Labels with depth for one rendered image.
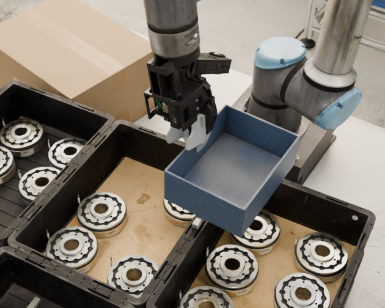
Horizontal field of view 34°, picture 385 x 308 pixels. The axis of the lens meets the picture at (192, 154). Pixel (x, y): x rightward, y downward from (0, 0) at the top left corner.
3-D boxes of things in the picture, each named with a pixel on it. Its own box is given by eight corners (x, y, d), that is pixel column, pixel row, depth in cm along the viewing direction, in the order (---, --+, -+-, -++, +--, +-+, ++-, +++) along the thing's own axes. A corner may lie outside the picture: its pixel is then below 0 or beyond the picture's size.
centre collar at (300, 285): (294, 280, 121) (294, 278, 120) (319, 289, 119) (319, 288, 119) (286, 300, 118) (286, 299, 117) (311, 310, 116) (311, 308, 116)
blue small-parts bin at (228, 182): (223, 131, 119) (225, 102, 114) (294, 164, 114) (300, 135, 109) (163, 198, 107) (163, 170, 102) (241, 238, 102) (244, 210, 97)
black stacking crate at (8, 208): (21, 116, 161) (13, 80, 153) (120, 154, 152) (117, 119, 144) (-96, 223, 136) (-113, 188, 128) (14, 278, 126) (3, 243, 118)
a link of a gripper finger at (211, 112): (190, 130, 106) (184, 87, 101) (196, 124, 107) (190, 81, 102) (214, 137, 104) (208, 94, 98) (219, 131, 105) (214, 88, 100)
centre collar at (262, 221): (250, 214, 132) (250, 211, 132) (271, 223, 131) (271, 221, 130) (239, 229, 129) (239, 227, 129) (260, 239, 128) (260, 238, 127)
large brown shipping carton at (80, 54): (-8, 91, 186) (-23, 33, 172) (73, 47, 201) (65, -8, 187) (80, 157, 166) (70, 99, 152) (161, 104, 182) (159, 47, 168)
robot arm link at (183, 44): (167, 5, 97) (211, 16, 93) (170, 32, 100) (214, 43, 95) (136, 27, 92) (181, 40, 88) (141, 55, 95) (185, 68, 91)
